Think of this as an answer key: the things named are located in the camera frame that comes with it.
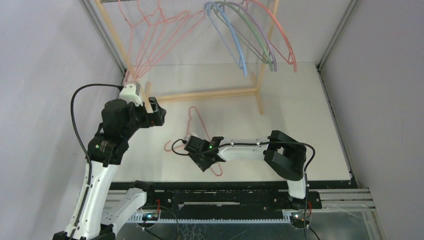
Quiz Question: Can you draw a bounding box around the wooden hanger rack frame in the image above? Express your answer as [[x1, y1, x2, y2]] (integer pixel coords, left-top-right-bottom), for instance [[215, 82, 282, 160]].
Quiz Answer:
[[93, 0, 271, 114]]

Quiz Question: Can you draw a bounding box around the pink hanger on rod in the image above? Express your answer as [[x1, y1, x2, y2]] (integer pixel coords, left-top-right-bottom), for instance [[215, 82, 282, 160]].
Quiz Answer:
[[241, 0, 298, 73]]

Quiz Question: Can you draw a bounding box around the blue plastic hanger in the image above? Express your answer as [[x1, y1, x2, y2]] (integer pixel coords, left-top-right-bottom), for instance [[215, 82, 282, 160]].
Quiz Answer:
[[203, 1, 248, 77]]

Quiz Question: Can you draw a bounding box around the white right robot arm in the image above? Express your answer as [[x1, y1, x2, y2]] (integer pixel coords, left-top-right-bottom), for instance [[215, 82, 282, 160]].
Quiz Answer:
[[181, 130, 309, 208]]

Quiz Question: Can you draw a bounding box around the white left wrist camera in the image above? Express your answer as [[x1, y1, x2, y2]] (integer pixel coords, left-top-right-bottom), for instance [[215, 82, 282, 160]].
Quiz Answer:
[[118, 81, 143, 107]]

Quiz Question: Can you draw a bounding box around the green plastic hanger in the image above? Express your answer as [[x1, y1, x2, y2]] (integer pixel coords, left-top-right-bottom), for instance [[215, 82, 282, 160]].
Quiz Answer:
[[203, 1, 277, 76]]

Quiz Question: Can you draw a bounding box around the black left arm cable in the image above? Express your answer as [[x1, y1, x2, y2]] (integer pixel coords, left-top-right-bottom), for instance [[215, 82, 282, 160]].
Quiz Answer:
[[67, 83, 125, 240]]

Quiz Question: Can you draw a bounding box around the pink wire hanger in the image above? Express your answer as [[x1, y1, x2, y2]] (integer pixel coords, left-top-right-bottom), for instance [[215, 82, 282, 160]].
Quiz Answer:
[[132, 0, 191, 80], [163, 105, 223, 177], [117, 0, 167, 84], [135, 0, 207, 79]]

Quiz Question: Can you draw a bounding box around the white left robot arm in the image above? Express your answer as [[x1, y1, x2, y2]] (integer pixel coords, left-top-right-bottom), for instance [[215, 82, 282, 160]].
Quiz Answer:
[[53, 97, 166, 240]]

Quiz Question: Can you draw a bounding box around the purple plastic hanger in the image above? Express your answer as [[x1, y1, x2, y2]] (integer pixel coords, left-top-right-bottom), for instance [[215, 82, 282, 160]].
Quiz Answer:
[[223, 2, 277, 72]]

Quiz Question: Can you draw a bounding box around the metal hanging rod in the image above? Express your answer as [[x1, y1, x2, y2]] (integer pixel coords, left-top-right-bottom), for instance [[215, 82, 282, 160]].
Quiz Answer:
[[100, 0, 135, 3]]

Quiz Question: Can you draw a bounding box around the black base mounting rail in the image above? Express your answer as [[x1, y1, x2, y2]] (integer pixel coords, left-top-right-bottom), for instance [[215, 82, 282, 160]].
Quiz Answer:
[[109, 180, 359, 221]]

